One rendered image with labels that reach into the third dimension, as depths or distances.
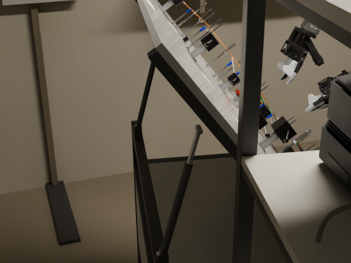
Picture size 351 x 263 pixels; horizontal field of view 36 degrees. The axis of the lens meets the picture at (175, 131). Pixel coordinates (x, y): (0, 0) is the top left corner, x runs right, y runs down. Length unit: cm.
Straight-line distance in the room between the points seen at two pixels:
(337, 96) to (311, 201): 20
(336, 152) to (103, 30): 275
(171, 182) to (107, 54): 156
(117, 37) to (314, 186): 277
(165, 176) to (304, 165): 134
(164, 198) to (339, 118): 130
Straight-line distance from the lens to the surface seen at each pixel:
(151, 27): 123
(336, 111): 104
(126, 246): 331
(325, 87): 218
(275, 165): 110
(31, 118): 375
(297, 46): 211
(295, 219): 94
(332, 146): 106
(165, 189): 229
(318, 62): 215
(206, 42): 157
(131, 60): 374
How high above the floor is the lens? 198
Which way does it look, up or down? 25 degrees down
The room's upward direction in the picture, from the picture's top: 1 degrees counter-clockwise
